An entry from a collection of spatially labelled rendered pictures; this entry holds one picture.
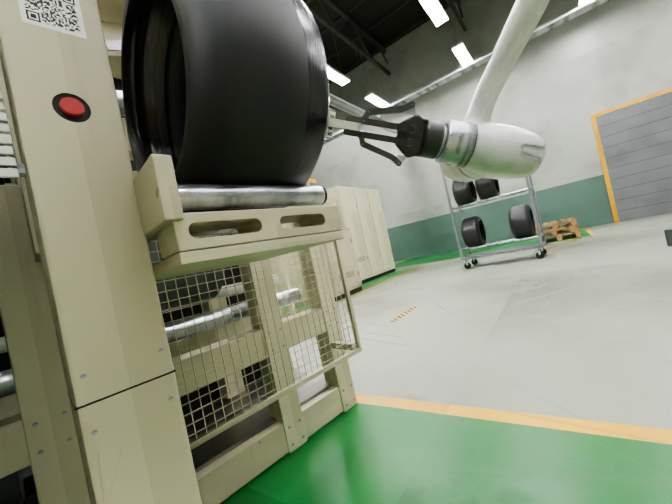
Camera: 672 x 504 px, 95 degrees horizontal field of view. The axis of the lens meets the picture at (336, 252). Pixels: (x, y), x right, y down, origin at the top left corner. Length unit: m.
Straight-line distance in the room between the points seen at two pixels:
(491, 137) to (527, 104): 11.38
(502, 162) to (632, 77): 11.49
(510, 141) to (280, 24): 0.48
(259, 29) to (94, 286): 0.48
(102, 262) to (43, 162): 0.16
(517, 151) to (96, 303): 0.77
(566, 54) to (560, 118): 1.75
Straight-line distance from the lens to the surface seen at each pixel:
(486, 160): 0.70
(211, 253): 0.53
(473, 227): 6.07
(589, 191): 11.65
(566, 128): 11.84
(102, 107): 0.67
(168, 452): 0.64
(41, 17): 0.74
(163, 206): 0.51
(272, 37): 0.65
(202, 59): 0.61
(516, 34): 0.87
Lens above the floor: 0.75
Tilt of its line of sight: 1 degrees up
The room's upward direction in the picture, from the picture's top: 12 degrees counter-clockwise
